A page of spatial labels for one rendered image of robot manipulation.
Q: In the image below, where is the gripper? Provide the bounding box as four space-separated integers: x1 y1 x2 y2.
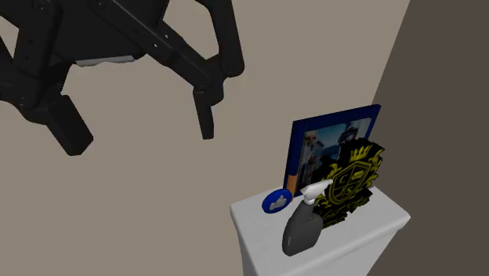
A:
0 0 246 158

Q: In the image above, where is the blue picture box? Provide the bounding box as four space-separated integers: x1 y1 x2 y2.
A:
283 103 382 198

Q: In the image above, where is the blue round thumbs-up badge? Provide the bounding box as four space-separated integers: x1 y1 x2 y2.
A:
261 187 294 215

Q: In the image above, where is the grey spray bottle white head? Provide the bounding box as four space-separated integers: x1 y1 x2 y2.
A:
281 178 334 257

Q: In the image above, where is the black and gold crest figure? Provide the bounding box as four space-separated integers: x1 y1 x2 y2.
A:
311 138 386 231

